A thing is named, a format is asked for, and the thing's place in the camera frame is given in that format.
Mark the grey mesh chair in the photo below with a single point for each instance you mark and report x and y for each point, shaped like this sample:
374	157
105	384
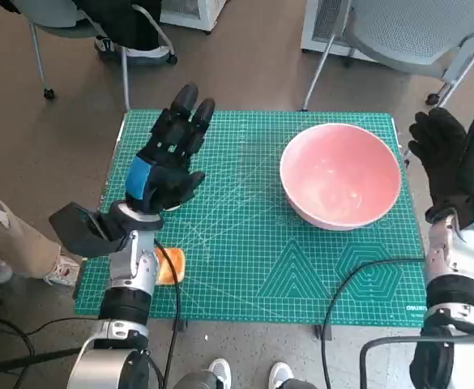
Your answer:
402	36

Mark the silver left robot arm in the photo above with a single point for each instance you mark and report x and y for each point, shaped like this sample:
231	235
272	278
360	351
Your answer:
129	259

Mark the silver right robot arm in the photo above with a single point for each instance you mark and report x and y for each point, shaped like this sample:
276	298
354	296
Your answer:
451	259

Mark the pink bowl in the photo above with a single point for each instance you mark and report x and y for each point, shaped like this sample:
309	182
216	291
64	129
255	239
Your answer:
342	178

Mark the black table bracket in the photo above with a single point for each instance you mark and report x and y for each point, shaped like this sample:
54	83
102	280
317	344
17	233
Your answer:
324	332
181	325

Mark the green cutting mat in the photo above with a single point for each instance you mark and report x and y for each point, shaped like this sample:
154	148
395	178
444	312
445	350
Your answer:
236	243

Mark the person in white shoes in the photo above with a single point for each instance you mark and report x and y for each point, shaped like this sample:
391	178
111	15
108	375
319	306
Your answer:
220	370

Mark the white cabinet with vent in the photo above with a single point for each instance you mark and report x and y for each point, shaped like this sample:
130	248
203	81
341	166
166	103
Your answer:
317	28

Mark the seated person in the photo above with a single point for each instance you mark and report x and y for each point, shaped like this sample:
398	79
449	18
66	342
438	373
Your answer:
127	24

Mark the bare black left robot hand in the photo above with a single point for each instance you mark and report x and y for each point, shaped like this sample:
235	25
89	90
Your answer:
163	182

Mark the grey chair with castors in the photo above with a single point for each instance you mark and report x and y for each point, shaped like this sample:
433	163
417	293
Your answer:
125	81

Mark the rectangular toy bread slice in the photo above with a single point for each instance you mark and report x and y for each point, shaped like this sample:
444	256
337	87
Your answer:
180	263

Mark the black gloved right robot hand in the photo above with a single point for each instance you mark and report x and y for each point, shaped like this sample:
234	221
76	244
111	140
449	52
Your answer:
451	162

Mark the small white cabinet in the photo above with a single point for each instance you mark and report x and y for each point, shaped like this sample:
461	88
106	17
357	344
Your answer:
196	16

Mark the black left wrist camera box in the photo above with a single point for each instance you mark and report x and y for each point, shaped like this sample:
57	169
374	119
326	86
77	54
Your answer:
78	231

